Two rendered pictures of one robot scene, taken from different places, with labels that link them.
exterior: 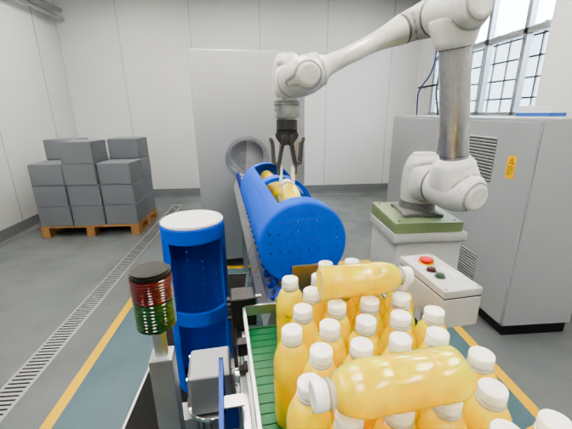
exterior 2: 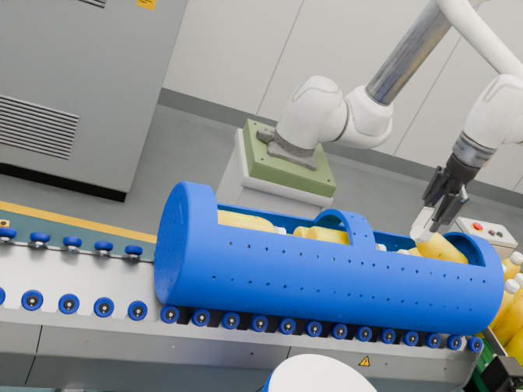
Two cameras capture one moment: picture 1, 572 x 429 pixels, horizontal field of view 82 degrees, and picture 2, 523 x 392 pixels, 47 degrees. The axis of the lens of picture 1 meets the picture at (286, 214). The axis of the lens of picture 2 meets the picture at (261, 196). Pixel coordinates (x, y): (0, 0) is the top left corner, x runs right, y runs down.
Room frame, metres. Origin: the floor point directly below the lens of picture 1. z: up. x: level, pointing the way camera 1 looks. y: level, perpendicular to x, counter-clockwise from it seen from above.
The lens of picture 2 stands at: (1.95, 1.21, 1.96)
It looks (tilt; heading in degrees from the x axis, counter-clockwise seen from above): 31 degrees down; 255
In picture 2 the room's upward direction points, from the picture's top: 24 degrees clockwise
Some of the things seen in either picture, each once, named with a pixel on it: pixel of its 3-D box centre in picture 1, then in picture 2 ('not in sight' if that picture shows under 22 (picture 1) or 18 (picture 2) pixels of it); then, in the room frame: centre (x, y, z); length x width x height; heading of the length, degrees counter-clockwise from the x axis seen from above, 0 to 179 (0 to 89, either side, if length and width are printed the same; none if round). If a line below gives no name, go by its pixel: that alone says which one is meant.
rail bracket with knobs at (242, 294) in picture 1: (244, 308); (501, 376); (0.83, 0.12, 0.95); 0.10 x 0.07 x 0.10; 101
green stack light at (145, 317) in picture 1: (155, 310); not in sight; (0.47, 0.21, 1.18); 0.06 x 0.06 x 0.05
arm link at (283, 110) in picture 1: (286, 111); (473, 148); (1.21, -0.01, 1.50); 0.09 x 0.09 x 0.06
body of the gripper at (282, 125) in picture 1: (286, 132); (457, 174); (1.21, -0.01, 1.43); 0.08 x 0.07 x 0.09; 101
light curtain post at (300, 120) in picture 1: (299, 200); not in sight; (2.44, -0.10, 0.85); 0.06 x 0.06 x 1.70; 11
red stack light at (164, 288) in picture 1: (151, 285); not in sight; (0.47, 0.21, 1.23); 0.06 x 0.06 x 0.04
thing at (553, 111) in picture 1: (540, 111); not in sight; (2.21, -1.65, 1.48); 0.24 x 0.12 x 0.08; 12
